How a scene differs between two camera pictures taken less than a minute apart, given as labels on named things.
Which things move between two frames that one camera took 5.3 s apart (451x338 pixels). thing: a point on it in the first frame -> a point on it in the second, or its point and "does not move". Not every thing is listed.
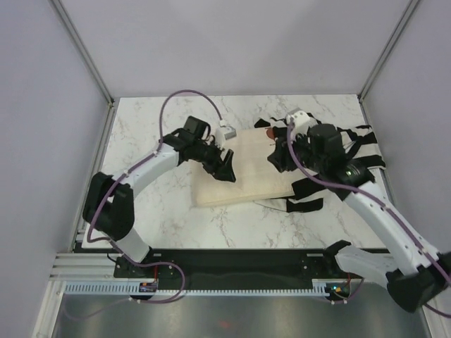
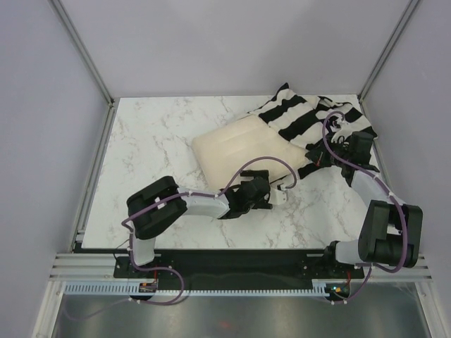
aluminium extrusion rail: (82, 267) does not move
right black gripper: (277, 158) -> (318, 155)
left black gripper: (223, 170) -> (254, 173)
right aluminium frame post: (387, 48) does not move
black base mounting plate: (243, 264) does not move
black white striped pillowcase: (359, 145) -> (305, 120)
